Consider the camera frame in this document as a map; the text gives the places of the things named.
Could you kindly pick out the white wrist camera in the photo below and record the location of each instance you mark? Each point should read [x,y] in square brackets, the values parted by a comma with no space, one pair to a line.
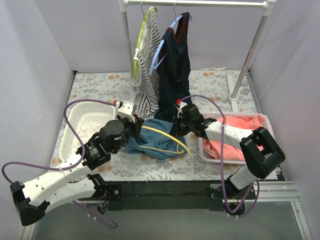
[125,110]
[180,105]

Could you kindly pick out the black base bar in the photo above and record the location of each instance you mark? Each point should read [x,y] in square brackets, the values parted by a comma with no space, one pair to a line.
[163,195]

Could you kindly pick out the green hanger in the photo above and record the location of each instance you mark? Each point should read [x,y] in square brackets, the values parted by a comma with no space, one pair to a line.
[140,36]

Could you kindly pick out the light blue hanger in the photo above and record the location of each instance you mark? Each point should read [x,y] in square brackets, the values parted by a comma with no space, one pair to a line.
[172,50]

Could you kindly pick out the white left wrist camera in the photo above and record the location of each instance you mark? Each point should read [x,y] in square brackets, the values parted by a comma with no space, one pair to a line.
[125,110]

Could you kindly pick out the dark navy top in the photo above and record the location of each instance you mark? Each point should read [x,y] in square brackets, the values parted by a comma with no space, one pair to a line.
[172,86]

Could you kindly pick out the yellow hanger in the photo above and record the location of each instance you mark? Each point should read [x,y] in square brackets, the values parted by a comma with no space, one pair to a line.
[166,143]

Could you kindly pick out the pink cloth in basket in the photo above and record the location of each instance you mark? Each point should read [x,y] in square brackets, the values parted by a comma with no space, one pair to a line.
[231,153]

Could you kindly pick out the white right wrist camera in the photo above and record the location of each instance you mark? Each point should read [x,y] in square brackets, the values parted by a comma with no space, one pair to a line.
[180,105]

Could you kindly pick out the striped black white top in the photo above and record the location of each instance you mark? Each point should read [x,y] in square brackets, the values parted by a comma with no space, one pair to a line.
[148,85]

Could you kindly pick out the white cloth in basket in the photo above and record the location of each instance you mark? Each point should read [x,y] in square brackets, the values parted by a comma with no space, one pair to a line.
[85,132]

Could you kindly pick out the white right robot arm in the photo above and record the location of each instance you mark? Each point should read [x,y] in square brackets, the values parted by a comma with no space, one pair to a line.
[262,154]

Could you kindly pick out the blue tank top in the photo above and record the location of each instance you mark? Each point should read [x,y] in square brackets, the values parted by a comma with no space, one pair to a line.
[146,136]

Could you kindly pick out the white clothes rack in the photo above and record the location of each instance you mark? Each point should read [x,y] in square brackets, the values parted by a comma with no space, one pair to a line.
[233,88]

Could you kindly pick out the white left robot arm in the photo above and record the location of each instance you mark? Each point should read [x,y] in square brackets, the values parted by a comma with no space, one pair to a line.
[72,179]

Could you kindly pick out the white mesh basket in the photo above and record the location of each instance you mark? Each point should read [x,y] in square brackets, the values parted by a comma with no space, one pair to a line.
[207,158]

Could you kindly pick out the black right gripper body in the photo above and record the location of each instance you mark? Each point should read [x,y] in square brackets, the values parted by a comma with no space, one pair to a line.
[178,125]

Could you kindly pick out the floral table mat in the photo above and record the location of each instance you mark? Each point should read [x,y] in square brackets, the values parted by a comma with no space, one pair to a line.
[207,86]

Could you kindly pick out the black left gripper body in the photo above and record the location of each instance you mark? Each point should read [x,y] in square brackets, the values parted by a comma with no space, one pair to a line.
[137,126]

